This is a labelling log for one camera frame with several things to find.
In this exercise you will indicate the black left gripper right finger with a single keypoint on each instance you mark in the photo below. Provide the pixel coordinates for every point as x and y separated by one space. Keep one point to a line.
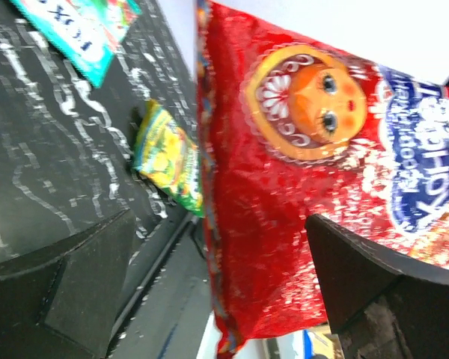
380 303

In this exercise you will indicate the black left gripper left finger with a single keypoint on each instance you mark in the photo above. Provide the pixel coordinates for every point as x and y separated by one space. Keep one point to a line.
61 300

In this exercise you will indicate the red candy bag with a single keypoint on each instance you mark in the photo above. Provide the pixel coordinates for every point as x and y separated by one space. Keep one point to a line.
292 127

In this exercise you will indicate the teal Fox's candy bag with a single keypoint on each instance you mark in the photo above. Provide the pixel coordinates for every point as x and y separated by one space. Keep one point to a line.
87 33

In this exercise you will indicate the yellow green Fox's bag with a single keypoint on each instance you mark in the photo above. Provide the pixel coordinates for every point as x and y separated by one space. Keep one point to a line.
169 158

